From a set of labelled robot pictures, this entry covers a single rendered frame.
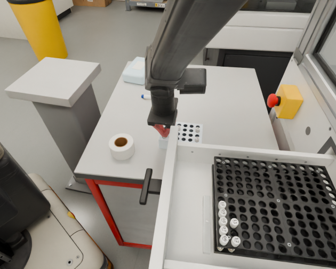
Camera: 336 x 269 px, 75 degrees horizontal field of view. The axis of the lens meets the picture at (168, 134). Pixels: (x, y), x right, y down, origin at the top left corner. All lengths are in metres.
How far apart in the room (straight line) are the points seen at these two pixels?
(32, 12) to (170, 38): 2.53
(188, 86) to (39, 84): 0.71
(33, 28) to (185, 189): 2.53
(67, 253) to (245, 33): 1.19
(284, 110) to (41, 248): 1.05
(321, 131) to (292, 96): 0.13
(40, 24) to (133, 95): 2.03
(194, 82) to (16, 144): 1.73
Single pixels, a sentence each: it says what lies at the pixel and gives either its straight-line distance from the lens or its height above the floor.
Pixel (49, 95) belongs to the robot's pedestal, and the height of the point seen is 0.76.
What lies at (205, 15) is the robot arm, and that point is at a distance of 0.21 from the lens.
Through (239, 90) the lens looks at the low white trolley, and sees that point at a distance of 0.92.
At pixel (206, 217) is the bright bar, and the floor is 0.85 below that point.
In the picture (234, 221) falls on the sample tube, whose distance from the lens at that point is 0.39.
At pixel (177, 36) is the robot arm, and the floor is 1.17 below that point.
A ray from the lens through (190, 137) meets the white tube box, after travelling 0.64.
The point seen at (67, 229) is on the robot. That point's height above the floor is 0.28.
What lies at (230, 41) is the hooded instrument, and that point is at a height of 0.84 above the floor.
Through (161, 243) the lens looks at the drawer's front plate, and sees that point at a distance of 0.35.
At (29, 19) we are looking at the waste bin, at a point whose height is 0.49.
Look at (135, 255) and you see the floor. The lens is 1.31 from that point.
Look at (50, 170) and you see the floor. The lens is 1.73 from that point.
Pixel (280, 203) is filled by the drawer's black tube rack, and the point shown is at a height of 0.90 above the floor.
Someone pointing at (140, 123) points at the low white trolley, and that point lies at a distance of 0.73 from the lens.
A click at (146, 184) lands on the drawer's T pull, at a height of 0.91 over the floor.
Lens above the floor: 1.26
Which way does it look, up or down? 47 degrees down
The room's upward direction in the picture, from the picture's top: straight up
